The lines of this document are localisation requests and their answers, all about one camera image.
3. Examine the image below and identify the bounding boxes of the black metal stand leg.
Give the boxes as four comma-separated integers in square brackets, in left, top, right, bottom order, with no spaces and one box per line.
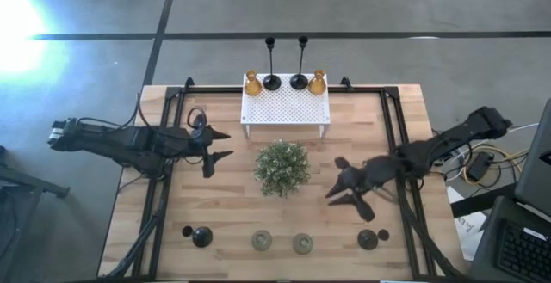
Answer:
[0,145,71,283]

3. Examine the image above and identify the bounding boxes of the amber ribbed glass candle holder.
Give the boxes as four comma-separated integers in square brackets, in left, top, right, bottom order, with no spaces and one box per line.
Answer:
[306,69,328,96]
[243,69,264,97]

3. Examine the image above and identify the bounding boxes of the black aluminium table frame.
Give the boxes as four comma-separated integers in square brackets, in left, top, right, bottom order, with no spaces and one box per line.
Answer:
[97,76,468,281]

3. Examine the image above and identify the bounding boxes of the clear green glass candle holder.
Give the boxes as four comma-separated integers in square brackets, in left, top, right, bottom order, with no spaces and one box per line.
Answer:
[291,231,314,256]
[251,229,274,253]

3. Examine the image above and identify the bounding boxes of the white perforated metal shelf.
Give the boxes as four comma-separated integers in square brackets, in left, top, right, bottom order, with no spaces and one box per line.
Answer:
[239,72,332,140]

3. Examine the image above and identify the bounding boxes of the yellow cable bundle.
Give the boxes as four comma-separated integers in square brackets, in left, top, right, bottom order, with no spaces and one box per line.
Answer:
[461,144,530,187]

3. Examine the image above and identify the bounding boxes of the artificial green plant white flowers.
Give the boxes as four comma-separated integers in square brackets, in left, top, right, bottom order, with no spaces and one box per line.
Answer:
[252,138,313,200]

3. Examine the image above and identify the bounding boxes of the black power adapter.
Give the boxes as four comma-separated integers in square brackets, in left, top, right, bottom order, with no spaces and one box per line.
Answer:
[466,151,496,183]

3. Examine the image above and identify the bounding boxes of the short black candlestick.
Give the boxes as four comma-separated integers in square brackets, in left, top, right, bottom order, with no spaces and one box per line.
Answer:
[181,225,214,249]
[356,228,392,252]

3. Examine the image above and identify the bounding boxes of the tall black candlestick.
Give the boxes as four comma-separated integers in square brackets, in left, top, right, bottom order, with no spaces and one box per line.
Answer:
[262,36,282,92]
[288,35,310,91]

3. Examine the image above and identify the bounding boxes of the computer monitor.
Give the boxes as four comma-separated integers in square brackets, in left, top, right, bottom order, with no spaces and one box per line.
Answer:
[513,97,551,218]

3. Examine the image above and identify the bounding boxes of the black computer desk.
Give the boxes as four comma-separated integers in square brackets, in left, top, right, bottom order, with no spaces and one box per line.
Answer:
[466,194,551,283]

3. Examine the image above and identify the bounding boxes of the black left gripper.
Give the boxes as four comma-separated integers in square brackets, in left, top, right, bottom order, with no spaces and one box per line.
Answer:
[188,124,235,180]

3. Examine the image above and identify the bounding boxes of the black keyboard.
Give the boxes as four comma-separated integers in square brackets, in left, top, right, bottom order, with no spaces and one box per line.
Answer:
[496,222,551,283]

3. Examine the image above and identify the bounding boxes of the white cable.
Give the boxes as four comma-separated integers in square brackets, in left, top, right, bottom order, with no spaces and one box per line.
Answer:
[506,121,541,132]

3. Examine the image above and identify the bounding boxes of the white paper with writing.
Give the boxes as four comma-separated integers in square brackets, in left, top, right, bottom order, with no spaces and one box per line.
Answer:
[447,186,488,262]

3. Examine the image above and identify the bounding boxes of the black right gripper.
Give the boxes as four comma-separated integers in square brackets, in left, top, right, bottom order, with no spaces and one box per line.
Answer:
[325,155,408,224]

